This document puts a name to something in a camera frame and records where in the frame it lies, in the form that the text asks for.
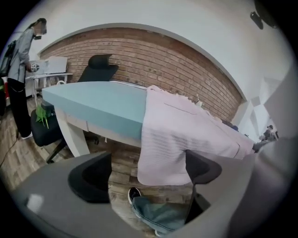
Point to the green cloth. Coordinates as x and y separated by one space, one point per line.
42 116

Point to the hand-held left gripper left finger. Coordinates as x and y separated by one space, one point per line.
93 179

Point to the white desk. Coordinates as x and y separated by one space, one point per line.
51 75

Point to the black high-back office chair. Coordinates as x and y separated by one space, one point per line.
97 69

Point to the person's jeans leg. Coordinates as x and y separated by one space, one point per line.
160 216

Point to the person's black shoe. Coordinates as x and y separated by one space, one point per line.
133 194

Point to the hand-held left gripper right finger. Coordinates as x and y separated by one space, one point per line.
202 169

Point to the white box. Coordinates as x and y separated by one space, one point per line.
57 65

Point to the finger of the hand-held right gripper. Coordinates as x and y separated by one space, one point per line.
260 147

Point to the white table frame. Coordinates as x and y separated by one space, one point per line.
72 137

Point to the pink clothing item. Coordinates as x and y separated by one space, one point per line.
181 130

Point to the teal table pad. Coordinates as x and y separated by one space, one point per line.
97 100

